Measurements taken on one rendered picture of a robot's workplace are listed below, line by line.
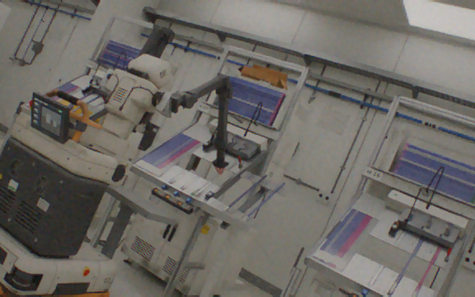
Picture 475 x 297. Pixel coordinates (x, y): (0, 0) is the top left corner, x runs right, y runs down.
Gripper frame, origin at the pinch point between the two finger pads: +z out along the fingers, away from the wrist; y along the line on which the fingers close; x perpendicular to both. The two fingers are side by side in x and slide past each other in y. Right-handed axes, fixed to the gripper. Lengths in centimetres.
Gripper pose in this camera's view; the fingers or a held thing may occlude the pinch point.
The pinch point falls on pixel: (220, 173)
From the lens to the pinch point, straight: 322.3
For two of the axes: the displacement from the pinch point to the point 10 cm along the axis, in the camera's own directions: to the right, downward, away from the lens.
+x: -6.0, 3.8, -7.0
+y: -8.0, -3.4, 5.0
